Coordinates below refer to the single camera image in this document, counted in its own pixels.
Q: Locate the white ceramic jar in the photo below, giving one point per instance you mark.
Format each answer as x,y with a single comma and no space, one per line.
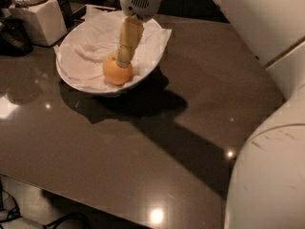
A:
42,19

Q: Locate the white bowl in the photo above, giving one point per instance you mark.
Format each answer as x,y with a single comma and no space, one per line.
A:
71,83

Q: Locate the dark cup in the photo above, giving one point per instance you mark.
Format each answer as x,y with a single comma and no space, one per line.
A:
65,8

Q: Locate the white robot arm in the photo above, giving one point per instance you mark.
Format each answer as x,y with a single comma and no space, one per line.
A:
266,190

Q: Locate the white paper napkin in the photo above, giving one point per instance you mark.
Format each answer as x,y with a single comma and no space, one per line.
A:
89,48

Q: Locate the yellow taped gripper finger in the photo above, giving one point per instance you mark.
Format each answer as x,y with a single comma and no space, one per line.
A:
130,35

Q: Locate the black round object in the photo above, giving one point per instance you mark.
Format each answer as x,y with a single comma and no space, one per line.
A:
14,40

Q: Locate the orange fruit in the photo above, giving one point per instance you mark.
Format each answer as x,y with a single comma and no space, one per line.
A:
115,74

